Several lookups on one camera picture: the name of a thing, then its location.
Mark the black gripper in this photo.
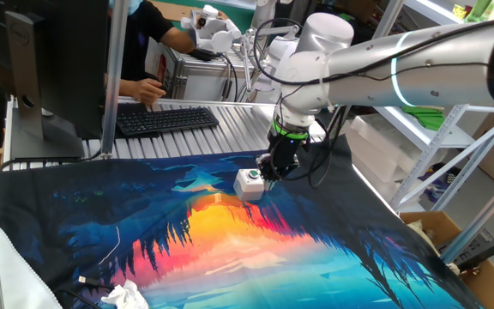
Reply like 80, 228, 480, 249
255, 132, 308, 192

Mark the white box with green button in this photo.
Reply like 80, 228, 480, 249
232, 168, 267, 203

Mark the person right forearm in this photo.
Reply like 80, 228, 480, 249
117, 78, 139, 96

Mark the person left forearm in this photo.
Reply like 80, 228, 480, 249
160, 26, 196, 55

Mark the person right hand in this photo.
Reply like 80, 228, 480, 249
130, 77, 167, 106

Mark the colourful landscape print cloth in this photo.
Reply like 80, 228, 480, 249
0, 136, 486, 309

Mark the silver aluminium equipment case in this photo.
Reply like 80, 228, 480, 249
146, 40, 253, 103

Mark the black keyboard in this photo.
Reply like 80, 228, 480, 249
115, 106, 220, 138

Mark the white haptic controller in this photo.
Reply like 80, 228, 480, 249
180, 0, 304, 104

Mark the green plastic part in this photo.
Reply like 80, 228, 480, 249
401, 106, 448, 132

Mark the white metal shelf rack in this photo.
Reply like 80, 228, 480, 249
373, 0, 494, 212

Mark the person in black shirt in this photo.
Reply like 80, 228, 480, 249
108, 0, 176, 83

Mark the crumpled white tissue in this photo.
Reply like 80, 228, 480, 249
100, 279, 150, 309

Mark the black electronic device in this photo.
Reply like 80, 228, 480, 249
437, 229, 494, 270

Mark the black Dell monitor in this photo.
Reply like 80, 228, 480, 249
0, 0, 111, 161

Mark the brown cardboard box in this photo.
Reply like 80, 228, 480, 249
399, 209, 494, 309

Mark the green flange ring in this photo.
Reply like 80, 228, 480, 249
272, 118, 309, 141

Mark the black USB cable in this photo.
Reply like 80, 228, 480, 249
56, 275, 115, 309

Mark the black monitor cable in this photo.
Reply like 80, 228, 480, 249
0, 148, 103, 207

